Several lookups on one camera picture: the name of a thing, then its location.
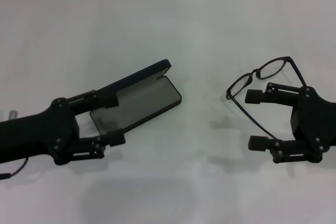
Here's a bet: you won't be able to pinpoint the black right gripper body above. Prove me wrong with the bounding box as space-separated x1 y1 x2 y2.
290 86 336 163

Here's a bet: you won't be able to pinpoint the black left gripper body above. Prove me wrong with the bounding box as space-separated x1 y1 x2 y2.
0 97 80 166

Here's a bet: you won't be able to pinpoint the black glasses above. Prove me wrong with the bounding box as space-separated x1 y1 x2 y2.
226 56 307 141

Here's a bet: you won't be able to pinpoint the black glasses case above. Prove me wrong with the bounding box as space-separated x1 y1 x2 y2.
68 59 182 134

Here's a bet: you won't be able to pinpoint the left gripper cable with plug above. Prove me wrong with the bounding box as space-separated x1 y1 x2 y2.
0 157 28 180

